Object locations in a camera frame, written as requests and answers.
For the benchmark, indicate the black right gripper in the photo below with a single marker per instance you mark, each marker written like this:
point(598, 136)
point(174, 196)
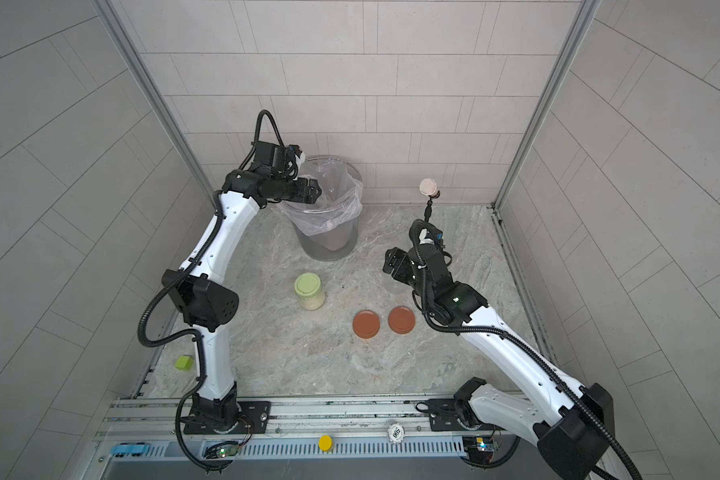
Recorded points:
point(409, 261)

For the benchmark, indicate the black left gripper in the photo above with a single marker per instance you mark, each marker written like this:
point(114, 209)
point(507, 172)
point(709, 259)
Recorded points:
point(311, 196)

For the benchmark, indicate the red jar lid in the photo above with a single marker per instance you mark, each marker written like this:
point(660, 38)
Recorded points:
point(366, 324)
point(401, 320)

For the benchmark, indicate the green lidded rice jar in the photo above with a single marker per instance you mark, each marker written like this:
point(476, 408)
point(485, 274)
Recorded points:
point(309, 291)

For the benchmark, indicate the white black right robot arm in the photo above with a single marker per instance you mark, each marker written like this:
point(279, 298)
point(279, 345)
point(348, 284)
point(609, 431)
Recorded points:
point(572, 425)

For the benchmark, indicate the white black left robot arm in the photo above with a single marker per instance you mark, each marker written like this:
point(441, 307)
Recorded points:
point(196, 288)

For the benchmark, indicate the clear plastic bin liner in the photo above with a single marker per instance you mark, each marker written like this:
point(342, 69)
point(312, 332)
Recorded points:
point(340, 201)

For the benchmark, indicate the metal mesh waste bin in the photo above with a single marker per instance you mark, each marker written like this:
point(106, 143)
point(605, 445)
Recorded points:
point(332, 245)

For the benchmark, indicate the black microphone stand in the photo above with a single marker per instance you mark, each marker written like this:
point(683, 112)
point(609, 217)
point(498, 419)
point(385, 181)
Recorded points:
point(428, 209)

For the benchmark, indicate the yellow round button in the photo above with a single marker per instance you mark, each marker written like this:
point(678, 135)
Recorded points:
point(325, 443)

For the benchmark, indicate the right circuit board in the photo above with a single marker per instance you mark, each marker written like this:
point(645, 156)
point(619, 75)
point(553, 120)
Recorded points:
point(480, 452)

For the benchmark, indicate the circuit board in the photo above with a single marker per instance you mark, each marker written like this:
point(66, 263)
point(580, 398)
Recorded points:
point(223, 450)
point(480, 452)

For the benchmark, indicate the aluminium corner profile left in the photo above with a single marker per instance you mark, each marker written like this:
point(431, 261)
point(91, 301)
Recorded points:
point(126, 48)

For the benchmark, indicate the aluminium corner profile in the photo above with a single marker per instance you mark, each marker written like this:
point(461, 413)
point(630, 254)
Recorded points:
point(126, 48)
point(581, 22)

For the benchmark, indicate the small green cube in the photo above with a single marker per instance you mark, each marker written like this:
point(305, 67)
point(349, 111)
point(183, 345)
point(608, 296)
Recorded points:
point(184, 363)

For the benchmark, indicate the left circuit board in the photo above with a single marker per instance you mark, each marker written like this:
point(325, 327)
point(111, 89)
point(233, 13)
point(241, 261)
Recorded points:
point(223, 450)

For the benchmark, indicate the aluminium corner profile right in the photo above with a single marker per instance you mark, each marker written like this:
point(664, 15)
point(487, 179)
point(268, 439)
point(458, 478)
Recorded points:
point(581, 22)

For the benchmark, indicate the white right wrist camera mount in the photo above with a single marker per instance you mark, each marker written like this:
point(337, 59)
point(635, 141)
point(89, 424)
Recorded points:
point(426, 237)

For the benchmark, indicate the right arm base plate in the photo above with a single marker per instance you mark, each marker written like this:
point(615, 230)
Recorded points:
point(442, 415)

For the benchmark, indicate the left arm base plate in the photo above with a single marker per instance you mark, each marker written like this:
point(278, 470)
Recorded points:
point(252, 417)

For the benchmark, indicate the aluminium rail frame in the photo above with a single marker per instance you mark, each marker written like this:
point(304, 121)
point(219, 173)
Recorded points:
point(141, 431)

